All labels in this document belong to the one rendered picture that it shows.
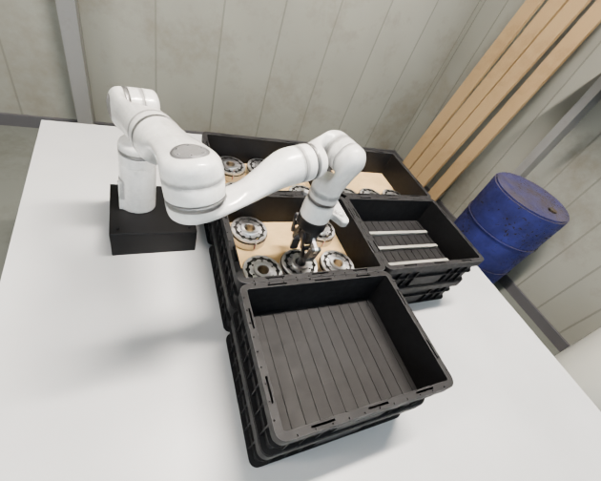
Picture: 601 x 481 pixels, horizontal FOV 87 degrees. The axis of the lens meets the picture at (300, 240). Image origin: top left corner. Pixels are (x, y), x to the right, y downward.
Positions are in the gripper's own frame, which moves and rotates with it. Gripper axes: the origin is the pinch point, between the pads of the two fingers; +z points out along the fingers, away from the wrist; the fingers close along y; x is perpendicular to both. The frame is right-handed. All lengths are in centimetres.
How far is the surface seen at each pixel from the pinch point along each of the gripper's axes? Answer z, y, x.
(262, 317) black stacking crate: 4.0, 15.6, -13.0
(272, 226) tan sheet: 4.0, -13.9, -2.5
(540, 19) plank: -64, -128, 192
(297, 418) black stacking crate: 4.3, 38.0, -11.6
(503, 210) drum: 21, -41, 158
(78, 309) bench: 17, 0, -52
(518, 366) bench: 17, 40, 73
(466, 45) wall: -32, -193, 214
